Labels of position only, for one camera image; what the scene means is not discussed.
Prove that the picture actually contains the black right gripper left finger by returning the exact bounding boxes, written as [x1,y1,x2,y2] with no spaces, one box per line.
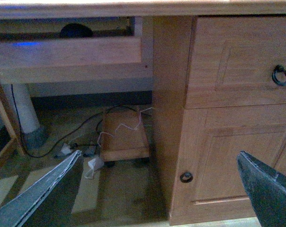
[0,150,82,227]

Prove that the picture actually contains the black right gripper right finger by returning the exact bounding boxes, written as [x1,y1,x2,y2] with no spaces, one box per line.
[237,151,286,227]

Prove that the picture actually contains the grey Logitech computer mouse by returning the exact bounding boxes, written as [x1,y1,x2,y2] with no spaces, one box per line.
[59,23,93,38]

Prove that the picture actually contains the white power adapter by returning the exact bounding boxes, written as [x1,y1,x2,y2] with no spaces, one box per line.
[84,156,105,179]

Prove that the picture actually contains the white pole with grey base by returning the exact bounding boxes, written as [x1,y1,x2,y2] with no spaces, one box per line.
[3,84,47,150]

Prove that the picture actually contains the wooden rolling stand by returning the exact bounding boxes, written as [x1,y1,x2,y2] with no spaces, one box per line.
[98,108,150,163]

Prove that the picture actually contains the wooden desk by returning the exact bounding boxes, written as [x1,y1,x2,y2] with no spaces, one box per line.
[0,0,286,226]

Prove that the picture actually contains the wooden keyboard tray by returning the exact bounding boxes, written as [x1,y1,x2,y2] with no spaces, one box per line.
[0,17,143,84]

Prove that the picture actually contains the wooden frame at left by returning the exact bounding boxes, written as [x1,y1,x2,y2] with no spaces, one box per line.
[0,84,25,169]

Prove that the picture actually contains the black door ring pull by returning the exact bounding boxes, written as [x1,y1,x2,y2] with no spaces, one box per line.
[179,172,193,183]

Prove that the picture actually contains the white cable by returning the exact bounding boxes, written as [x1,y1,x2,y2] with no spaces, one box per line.
[97,107,153,147]

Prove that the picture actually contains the black floor cable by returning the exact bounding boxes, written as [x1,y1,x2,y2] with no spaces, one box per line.
[11,105,152,158]

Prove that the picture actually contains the black drawer ring pull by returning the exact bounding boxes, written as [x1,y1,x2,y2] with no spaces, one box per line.
[272,65,286,87]

